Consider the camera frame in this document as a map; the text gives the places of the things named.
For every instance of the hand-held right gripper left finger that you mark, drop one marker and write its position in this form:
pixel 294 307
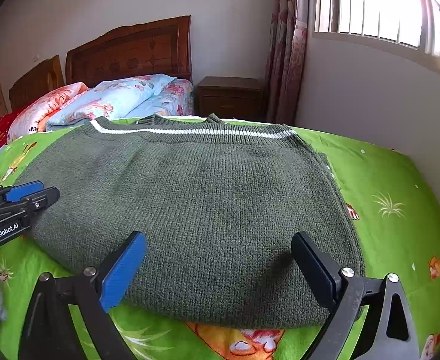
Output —
pixel 124 270

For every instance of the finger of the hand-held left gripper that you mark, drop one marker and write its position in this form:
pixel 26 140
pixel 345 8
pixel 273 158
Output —
pixel 24 190
pixel 43 199

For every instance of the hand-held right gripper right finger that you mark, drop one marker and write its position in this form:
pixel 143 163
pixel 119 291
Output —
pixel 313 270

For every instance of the green knitted sweater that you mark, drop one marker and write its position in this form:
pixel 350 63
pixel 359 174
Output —
pixel 205 202

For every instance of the pink floral pillow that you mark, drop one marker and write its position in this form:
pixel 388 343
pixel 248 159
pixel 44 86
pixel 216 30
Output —
pixel 36 116

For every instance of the small wooden headboard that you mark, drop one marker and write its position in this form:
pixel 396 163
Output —
pixel 36 86

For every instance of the green cartoon bed sheet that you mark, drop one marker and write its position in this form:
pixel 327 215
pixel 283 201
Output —
pixel 392 180

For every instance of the light blue floral quilt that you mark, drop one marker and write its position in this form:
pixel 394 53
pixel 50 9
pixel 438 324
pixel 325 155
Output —
pixel 118 97

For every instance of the large carved wooden headboard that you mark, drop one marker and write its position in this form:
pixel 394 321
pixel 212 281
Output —
pixel 137 52

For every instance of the wooden nightstand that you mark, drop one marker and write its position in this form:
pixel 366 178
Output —
pixel 231 97

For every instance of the pink floral curtain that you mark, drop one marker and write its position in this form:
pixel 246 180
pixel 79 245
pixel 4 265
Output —
pixel 285 45

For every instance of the window with metal grille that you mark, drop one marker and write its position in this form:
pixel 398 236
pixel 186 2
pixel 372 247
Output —
pixel 435 26

